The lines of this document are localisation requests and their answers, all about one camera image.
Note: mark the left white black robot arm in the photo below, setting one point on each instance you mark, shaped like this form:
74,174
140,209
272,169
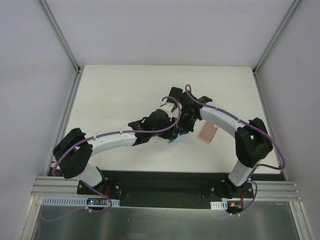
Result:
75,150

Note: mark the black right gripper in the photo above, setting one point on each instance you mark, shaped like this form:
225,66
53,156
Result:
186,124

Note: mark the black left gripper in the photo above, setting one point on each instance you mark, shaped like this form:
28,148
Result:
171,133

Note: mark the light blue phone case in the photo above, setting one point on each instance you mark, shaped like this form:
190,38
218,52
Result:
175,141

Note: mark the metal front sheet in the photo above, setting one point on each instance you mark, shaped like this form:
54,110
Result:
264,220

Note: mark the pink phone case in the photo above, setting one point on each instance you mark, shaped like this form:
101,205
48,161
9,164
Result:
207,132

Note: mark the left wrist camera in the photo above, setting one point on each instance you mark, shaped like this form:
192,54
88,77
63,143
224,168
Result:
168,107

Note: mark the aluminium frame post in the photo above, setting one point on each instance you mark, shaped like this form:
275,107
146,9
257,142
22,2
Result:
277,34
59,34

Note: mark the right white cable duct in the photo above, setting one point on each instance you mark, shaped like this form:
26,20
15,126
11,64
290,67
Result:
219,205

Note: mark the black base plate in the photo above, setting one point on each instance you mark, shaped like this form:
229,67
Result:
173,190

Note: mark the left aluminium frame post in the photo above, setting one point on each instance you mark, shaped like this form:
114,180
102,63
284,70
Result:
59,34

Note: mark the white cable duct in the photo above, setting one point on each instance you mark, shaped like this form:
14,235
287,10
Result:
67,201
219,205

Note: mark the right aluminium frame post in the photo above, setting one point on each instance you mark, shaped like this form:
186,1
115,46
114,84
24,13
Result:
277,34

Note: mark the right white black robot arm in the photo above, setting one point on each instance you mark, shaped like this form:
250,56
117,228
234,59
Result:
251,142

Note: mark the left white cable duct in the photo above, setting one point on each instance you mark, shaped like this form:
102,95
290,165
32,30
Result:
67,201

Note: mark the black smartphone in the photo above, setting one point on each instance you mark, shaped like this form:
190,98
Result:
175,92

